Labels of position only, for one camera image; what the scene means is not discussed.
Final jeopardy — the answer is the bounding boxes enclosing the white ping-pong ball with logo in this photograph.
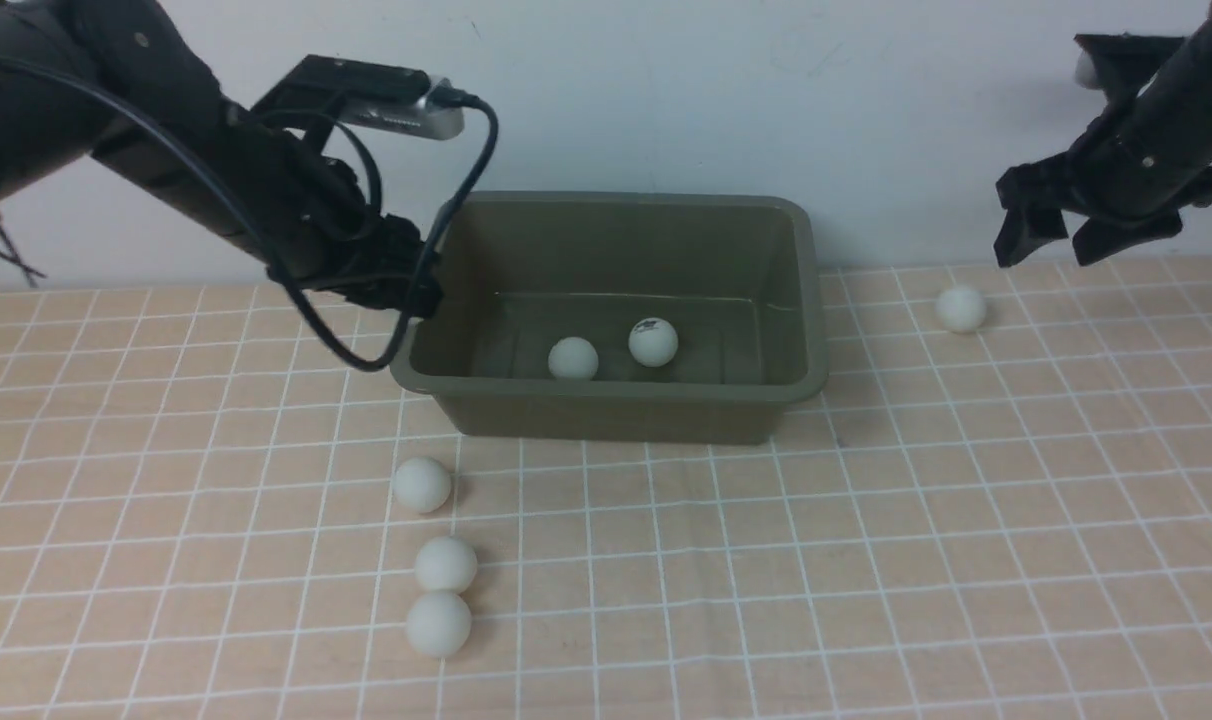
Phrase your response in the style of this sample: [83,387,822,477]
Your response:
[627,316,679,368]

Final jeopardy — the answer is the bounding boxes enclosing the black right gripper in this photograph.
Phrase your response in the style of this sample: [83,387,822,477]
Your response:
[993,128,1212,269]

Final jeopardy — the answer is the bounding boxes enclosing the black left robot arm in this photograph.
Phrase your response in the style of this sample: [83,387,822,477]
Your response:
[0,1,444,319]

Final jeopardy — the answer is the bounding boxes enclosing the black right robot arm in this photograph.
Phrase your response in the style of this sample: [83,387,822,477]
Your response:
[994,4,1212,268]

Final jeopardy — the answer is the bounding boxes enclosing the olive green plastic bin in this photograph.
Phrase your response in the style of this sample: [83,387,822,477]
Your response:
[391,192,829,445]

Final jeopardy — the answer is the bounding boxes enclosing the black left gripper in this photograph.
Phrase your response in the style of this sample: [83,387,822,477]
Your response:
[265,160,444,319]

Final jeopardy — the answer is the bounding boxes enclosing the black camera cable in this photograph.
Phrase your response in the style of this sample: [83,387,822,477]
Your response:
[265,85,499,373]

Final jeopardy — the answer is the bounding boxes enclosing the white ping-pong ball bottom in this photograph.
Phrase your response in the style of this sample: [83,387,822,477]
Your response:
[405,592,471,659]

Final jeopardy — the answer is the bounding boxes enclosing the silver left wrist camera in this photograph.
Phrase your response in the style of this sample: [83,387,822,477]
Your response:
[251,55,465,150]

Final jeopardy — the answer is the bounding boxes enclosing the beige grid tablecloth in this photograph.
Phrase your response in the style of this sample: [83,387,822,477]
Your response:
[0,258,1212,719]

